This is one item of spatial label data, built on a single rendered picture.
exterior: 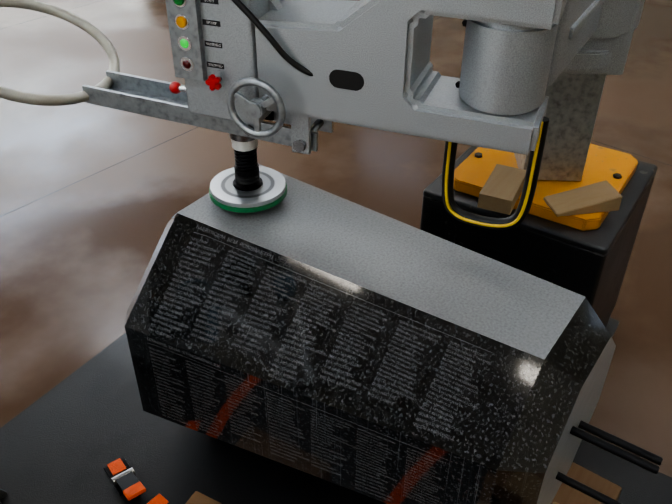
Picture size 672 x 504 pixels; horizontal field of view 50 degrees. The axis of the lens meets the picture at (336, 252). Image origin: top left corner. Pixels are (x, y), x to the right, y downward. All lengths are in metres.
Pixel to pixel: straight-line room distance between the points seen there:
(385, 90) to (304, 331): 0.61
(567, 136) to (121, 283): 1.93
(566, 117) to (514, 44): 0.78
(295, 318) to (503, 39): 0.82
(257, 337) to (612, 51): 1.25
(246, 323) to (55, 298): 1.51
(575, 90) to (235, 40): 1.04
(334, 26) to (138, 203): 2.29
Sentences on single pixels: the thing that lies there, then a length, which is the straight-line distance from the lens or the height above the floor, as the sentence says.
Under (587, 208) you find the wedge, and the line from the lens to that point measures 2.28.
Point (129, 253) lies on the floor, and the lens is 3.43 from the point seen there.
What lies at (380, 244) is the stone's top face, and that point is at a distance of 1.91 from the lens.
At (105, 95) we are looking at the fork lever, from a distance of 2.11.
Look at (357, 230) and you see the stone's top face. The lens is 1.96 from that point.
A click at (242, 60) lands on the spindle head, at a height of 1.32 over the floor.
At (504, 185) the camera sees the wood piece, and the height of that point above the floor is 0.83.
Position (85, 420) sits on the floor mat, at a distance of 2.70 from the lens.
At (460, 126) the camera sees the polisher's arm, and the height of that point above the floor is 1.24.
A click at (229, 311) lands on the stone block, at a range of 1.92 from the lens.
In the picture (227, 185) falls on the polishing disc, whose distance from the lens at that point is 2.07.
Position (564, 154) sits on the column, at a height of 0.88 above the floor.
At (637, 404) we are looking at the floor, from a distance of 2.86.
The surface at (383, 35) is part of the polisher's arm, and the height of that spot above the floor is 1.42.
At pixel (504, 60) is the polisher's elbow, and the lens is 1.59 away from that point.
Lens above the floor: 1.96
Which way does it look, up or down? 36 degrees down
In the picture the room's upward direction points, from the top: straight up
